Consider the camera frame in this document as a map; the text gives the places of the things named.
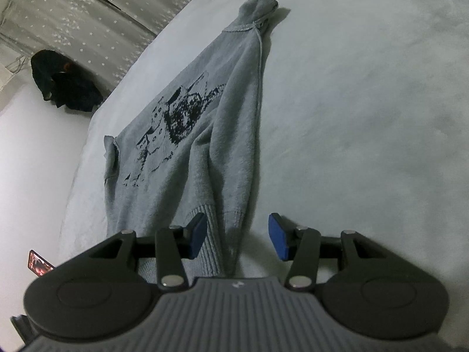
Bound grey printed knit sweater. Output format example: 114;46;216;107
103;0;281;278

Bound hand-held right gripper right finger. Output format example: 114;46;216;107
268;213;391;291

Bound black hanging clothes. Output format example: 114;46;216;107
31;49;104;112

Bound smartphone with lit screen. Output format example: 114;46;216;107
27;249;55;278

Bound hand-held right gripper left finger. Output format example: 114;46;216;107
86;213;208;288

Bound grey star-patterned curtain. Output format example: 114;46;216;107
0;0;202;90

